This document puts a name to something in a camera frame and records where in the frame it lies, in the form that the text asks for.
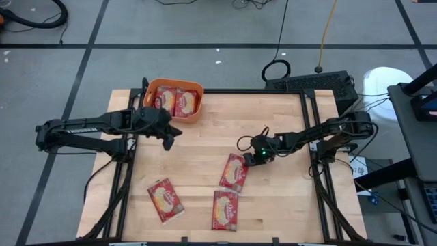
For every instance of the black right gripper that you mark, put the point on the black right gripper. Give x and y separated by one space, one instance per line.
264 145

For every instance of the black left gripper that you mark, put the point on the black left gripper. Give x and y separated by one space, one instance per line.
162 128

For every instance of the red Orville popcorn bag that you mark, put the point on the red Orville popcorn bag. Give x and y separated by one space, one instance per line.
165 200
233 172
224 212
166 99
186 102

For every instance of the orange plastic basket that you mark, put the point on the orange plastic basket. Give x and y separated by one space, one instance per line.
200 102

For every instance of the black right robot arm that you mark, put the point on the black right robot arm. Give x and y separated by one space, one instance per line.
307 136

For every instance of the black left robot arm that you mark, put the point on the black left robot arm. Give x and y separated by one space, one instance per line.
102 121

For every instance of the white paper sheet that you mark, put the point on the white paper sheet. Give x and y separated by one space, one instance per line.
358 169

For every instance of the small blue tag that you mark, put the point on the small blue tag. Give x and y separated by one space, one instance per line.
374 199

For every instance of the black side stand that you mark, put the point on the black side stand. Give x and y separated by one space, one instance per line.
385 174

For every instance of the grey side desk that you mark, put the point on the grey side desk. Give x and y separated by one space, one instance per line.
420 147

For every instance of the blue-lit black device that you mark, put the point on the blue-lit black device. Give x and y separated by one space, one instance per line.
425 111

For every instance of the black monitor pole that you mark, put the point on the black monitor pole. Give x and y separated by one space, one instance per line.
421 79

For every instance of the blue-lit keyboard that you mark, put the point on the blue-lit keyboard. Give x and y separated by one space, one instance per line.
432 203

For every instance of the silver mounting bracket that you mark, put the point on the silver mounting bracket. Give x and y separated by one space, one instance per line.
313 147
130 143

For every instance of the black aluminium table frame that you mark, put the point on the black aluminium table frame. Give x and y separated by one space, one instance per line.
246 91

